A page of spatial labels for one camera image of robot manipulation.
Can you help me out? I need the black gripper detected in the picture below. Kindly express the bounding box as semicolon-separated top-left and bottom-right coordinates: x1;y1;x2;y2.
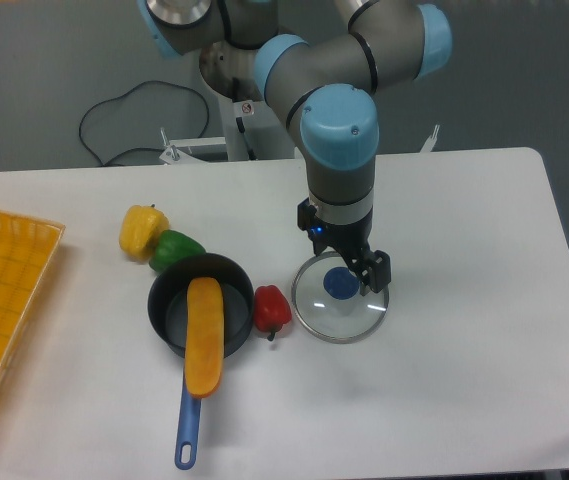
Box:
297;199;391;294

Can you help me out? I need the glass pot lid blue knob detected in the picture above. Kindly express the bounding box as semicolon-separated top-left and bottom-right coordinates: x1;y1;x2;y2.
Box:
290;251;390;344

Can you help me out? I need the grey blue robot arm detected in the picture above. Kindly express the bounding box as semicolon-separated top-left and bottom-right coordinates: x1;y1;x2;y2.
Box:
138;1;453;292

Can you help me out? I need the red bell pepper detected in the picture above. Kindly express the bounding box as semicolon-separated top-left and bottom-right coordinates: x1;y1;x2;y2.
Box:
253;285;292;341

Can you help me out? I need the long orange bread loaf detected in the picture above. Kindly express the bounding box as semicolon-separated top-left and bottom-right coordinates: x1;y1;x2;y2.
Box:
184;277;224;399

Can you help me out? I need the green bell pepper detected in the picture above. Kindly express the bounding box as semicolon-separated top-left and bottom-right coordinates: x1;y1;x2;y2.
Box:
149;230;206;273

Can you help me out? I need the yellow bell pepper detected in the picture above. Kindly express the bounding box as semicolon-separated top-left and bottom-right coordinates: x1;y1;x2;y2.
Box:
119;205;169;262

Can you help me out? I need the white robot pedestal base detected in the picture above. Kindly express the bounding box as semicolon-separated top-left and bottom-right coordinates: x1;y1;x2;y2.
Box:
157;38;305;165

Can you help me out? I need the dark pot blue handle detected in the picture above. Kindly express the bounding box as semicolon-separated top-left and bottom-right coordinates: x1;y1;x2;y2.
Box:
147;253;254;470

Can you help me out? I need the black cable on floor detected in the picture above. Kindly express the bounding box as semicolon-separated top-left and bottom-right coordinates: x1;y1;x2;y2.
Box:
78;80;211;167

